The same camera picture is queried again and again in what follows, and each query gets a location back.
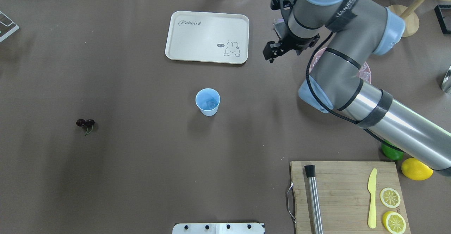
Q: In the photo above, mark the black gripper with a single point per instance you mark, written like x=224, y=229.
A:
x=298, y=42

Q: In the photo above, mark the clear ice cube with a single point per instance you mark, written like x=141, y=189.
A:
x=211, y=104

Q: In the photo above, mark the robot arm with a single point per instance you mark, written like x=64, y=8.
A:
x=358, y=29

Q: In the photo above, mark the light blue plastic cup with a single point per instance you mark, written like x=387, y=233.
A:
x=206, y=94

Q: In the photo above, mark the pile of clear ice cubes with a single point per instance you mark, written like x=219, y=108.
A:
x=364, y=73

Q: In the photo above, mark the dark red cherries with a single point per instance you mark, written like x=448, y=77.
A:
x=87, y=124

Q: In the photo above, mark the grey folded cloth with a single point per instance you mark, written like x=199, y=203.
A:
x=278, y=28

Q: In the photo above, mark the cream rabbit tray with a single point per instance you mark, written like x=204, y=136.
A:
x=197, y=36

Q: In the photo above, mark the pink bowl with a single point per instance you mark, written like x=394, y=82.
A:
x=316, y=58

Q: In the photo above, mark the wooden stand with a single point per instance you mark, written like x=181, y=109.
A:
x=409, y=16

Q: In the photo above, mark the green lime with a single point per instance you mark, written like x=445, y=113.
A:
x=390, y=152

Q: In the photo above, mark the yellow plastic knife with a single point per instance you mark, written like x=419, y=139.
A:
x=371, y=187

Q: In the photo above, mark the wooden cutting board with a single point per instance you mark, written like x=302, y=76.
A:
x=343, y=195

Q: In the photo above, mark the steel muddler black tip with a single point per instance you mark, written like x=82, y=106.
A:
x=310, y=171

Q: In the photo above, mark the yellow lemon lower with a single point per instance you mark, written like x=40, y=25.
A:
x=416, y=170

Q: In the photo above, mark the lemon slice upper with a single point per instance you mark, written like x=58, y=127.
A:
x=390, y=197

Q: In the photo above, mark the lemon slice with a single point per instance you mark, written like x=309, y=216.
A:
x=390, y=197
x=394, y=223

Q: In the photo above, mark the lemon slice lower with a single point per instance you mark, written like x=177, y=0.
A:
x=394, y=223

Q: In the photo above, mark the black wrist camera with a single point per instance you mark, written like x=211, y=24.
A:
x=285, y=7

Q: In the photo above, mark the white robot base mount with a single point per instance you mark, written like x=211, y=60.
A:
x=219, y=228

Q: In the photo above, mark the white wire cup rack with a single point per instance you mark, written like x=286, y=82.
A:
x=7, y=27

